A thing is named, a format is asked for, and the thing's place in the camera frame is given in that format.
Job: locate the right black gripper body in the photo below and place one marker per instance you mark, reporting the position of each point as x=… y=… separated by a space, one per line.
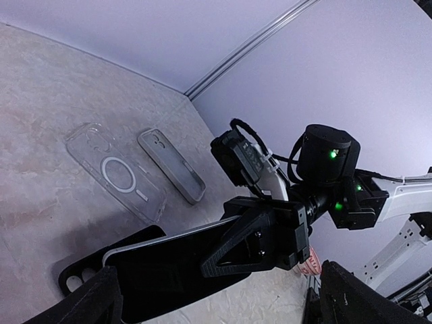
x=290 y=227

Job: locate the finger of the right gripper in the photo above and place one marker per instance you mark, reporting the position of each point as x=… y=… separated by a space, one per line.
x=246 y=247

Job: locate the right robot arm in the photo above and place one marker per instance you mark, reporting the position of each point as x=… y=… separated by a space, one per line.
x=322 y=175

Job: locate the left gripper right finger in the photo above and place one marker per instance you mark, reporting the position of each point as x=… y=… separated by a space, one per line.
x=345 y=299

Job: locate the right aluminium frame post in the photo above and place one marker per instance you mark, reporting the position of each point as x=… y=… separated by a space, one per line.
x=247 y=47

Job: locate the red white patterned bowl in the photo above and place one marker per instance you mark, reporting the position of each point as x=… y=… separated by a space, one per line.
x=311 y=267

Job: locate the black phone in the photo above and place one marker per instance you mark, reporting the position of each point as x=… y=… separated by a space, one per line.
x=162 y=275

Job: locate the white translucent phone case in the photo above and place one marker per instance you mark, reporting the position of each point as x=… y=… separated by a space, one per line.
x=173 y=164

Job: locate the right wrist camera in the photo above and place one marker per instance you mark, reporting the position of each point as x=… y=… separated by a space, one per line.
x=243 y=162

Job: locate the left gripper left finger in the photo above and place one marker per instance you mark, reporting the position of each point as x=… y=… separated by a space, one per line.
x=98 y=300

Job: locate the clear phone case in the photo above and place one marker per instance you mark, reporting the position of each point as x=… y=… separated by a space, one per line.
x=98 y=152

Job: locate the black phone case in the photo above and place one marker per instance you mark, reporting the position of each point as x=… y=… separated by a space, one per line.
x=94 y=260

